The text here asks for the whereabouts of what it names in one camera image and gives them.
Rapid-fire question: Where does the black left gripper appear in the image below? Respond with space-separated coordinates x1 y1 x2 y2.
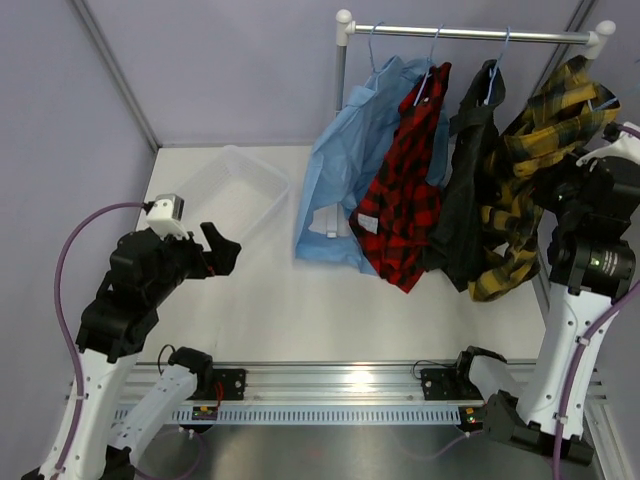
148 221 241 304

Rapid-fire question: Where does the yellow plaid shirt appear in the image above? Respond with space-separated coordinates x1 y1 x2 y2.
469 55 621 302

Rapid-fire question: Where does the light blue wire hanger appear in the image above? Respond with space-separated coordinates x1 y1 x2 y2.
587 83 640 112

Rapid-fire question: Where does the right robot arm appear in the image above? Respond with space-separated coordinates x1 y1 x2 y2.
452 154 639 476

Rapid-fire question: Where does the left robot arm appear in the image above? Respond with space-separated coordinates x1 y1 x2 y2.
25 222 241 479

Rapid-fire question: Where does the red black plaid shirt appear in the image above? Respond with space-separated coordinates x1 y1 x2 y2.
349 62 452 293

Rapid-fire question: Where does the light blue shirt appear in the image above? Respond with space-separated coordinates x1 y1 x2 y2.
294 56 445 276

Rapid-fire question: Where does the dark grey striped shirt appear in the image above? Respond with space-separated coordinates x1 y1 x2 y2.
422 59 506 292

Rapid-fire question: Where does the blue hanger of red shirt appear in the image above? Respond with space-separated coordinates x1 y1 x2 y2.
413 23 445 107

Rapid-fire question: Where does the blue hanger of grey shirt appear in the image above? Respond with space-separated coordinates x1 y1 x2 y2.
483 26 512 106

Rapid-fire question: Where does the white plastic basket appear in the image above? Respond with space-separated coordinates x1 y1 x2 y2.
173 146 291 247

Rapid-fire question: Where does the metal clothes rack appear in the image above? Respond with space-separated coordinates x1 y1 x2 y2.
333 8 617 241

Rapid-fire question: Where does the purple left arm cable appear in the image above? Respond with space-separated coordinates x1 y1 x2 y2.
47 201 154 480

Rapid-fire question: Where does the white slotted cable duct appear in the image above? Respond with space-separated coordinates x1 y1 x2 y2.
160 404 461 426

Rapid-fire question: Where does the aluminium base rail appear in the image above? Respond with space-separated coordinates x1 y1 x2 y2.
119 362 607 404

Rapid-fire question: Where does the purple cable loop left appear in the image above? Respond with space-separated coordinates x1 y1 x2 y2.
129 427 207 480

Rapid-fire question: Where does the purple cable loop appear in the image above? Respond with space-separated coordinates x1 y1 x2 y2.
129 427 207 480
389 424 486 460

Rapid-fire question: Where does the purple cable loop right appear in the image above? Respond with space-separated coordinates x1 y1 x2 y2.
389 424 486 460

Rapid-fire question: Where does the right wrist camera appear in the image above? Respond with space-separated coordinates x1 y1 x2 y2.
576 122 640 167

